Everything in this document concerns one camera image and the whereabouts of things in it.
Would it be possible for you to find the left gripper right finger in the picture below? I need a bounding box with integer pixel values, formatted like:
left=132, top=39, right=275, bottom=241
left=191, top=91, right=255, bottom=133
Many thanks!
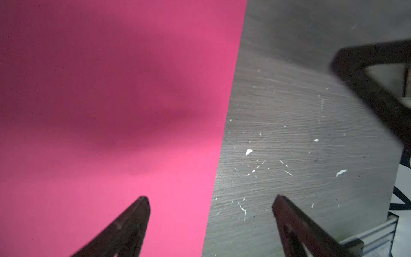
left=272, top=195, right=365, bottom=257

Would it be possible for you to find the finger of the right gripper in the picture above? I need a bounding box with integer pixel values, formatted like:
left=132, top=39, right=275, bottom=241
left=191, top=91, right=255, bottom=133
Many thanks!
left=330, top=39, right=411, bottom=146

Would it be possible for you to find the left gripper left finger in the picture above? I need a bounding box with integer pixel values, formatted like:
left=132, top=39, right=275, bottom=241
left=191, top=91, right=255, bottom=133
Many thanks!
left=73, top=196, right=151, bottom=257

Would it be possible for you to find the magenta paper sheet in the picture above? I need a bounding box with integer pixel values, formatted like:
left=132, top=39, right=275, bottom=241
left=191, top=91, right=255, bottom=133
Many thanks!
left=1, top=1, right=247, bottom=257

